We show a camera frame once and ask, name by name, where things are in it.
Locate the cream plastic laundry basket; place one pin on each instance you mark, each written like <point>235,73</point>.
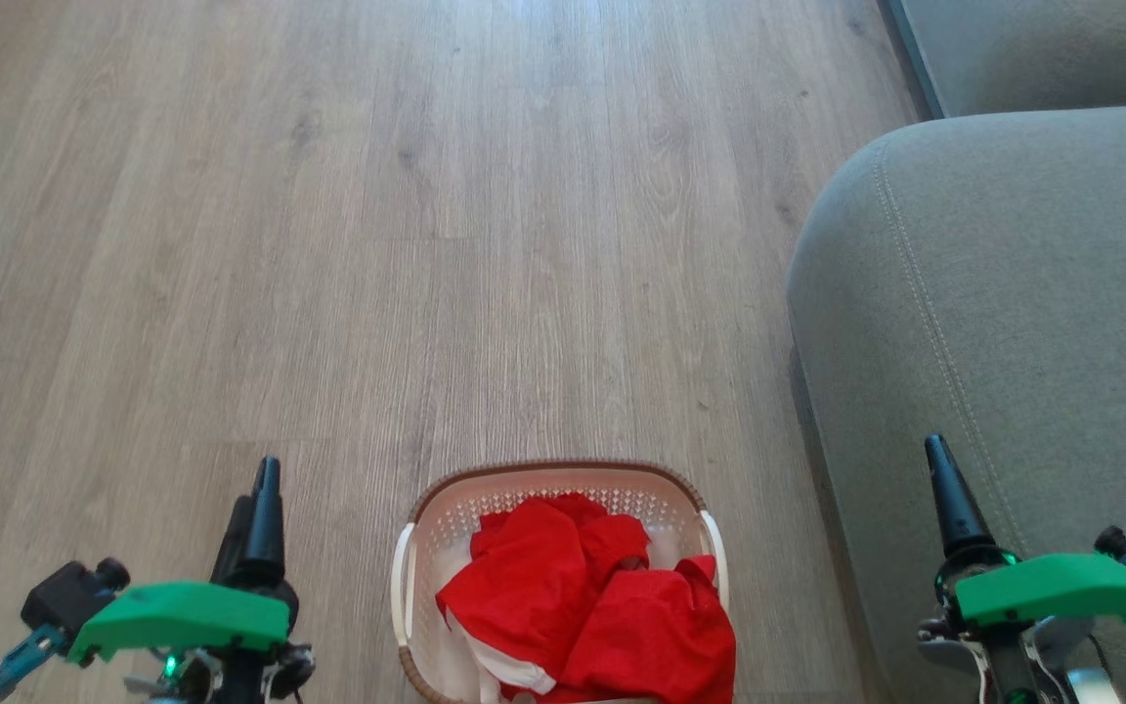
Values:
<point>563,494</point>

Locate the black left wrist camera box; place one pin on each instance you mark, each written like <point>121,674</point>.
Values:
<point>69,594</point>

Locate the grey sofa seat section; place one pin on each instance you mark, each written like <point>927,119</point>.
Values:
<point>1052,49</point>

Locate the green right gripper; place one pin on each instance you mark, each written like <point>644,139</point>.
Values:
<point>1052,587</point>

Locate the grey fabric sofa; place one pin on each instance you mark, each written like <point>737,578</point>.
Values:
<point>993,313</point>

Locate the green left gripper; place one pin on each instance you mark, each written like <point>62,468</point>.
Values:
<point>182,614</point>

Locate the red clothing with white trim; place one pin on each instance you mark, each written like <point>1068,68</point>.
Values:
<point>573,606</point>

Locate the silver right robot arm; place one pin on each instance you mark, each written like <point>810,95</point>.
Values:
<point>1096,686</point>

